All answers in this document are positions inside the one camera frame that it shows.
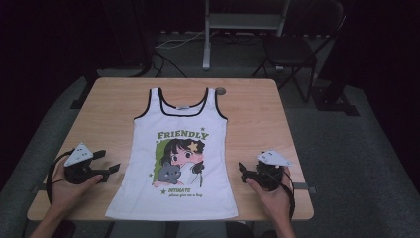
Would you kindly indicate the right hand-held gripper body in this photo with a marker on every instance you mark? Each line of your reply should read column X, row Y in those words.
column 269, row 172

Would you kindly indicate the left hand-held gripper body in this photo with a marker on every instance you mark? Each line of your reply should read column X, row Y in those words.
column 77, row 155

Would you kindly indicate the white printed tank top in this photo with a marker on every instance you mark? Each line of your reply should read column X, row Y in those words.
column 185, row 119

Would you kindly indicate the person's right hand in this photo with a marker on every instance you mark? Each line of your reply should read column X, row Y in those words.
column 275, row 201

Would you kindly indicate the person's left hand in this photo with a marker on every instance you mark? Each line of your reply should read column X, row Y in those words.
column 67, row 195

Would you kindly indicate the black stand foot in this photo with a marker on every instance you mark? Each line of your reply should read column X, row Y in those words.
column 79, row 104

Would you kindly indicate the grey round table grommet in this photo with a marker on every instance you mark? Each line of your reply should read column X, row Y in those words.
column 222, row 91

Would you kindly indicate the black stand base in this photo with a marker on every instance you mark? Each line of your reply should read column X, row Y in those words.
column 333, row 102

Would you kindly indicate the black folding chair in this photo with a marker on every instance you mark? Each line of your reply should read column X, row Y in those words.
column 287, row 49

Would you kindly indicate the grey metal stand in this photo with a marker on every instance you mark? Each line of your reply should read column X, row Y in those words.
column 207, row 49

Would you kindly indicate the grey metal table bracket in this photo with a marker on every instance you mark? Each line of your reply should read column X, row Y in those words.
column 305, row 188
column 38, row 189

